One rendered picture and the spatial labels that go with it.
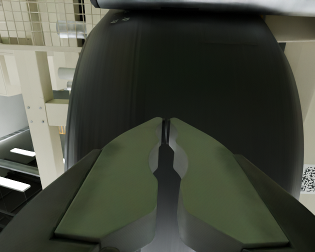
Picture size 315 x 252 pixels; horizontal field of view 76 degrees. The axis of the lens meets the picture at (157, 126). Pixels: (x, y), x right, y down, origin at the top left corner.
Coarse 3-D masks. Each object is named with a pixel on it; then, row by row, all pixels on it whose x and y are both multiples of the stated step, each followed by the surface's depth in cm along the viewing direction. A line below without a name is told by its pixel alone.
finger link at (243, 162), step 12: (240, 156) 9; (252, 168) 8; (252, 180) 7; (264, 180) 7; (264, 192) 7; (276, 192) 7; (276, 204) 6; (288, 204) 6; (300, 204) 6; (276, 216) 6; (288, 216) 6; (300, 216) 6; (312, 216) 6; (288, 228) 6; (300, 228) 6; (312, 228) 6; (300, 240) 5; (312, 240) 5
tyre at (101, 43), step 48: (96, 48) 24; (144, 48) 23; (192, 48) 23; (240, 48) 23; (96, 96) 22; (144, 96) 21; (192, 96) 21; (240, 96) 21; (288, 96) 22; (96, 144) 21; (240, 144) 21; (288, 144) 21; (288, 192) 21
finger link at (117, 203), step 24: (120, 144) 9; (144, 144) 9; (96, 168) 8; (120, 168) 8; (144, 168) 8; (96, 192) 7; (120, 192) 7; (144, 192) 7; (72, 216) 6; (96, 216) 6; (120, 216) 6; (144, 216) 6; (96, 240) 5; (120, 240) 6; (144, 240) 6
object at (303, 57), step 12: (288, 48) 44; (300, 48) 40; (312, 48) 37; (288, 60) 44; (300, 60) 40; (312, 60) 37; (300, 72) 40; (312, 72) 37; (300, 84) 40; (312, 84) 37; (300, 96) 40; (312, 96) 37; (312, 108) 37; (312, 120) 38; (312, 132) 39; (312, 144) 40; (312, 156) 41; (312, 204) 46
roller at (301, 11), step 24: (96, 0) 26; (120, 0) 25; (144, 0) 25; (168, 0) 25; (192, 0) 25; (216, 0) 25; (240, 0) 25; (264, 0) 25; (288, 0) 25; (312, 0) 25
